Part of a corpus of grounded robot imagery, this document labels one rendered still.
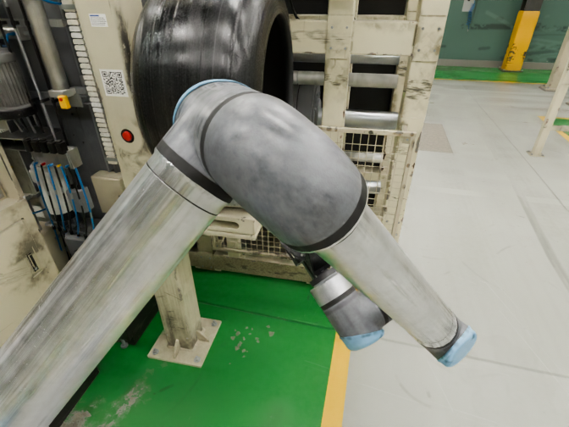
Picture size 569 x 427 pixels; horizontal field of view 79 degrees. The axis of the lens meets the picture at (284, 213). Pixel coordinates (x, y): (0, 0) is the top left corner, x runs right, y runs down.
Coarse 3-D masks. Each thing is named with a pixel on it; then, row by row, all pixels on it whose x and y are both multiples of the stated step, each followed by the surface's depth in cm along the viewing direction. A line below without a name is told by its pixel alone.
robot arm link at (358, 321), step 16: (352, 288) 77; (336, 304) 75; (352, 304) 75; (368, 304) 76; (336, 320) 75; (352, 320) 74; (368, 320) 74; (384, 320) 76; (352, 336) 74; (368, 336) 73
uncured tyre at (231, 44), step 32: (160, 0) 77; (192, 0) 76; (224, 0) 75; (256, 0) 78; (160, 32) 75; (192, 32) 74; (224, 32) 73; (256, 32) 76; (288, 32) 105; (160, 64) 76; (192, 64) 74; (224, 64) 73; (256, 64) 77; (288, 64) 115; (160, 96) 77; (288, 96) 121; (160, 128) 81
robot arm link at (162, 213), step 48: (192, 96) 42; (192, 144) 39; (144, 192) 40; (192, 192) 40; (96, 240) 41; (144, 240) 40; (192, 240) 44; (48, 288) 43; (96, 288) 40; (144, 288) 42; (48, 336) 40; (96, 336) 42; (0, 384) 41; (48, 384) 41
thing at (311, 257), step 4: (312, 252) 73; (308, 256) 73; (312, 256) 74; (316, 256) 74; (308, 260) 76; (312, 260) 75; (316, 260) 75; (320, 260) 76; (308, 264) 78; (312, 264) 76; (316, 264) 76; (320, 264) 77; (324, 264) 78; (328, 264) 79; (312, 268) 76; (316, 268) 77; (320, 268) 78; (324, 268) 79; (312, 272) 78; (316, 272) 78
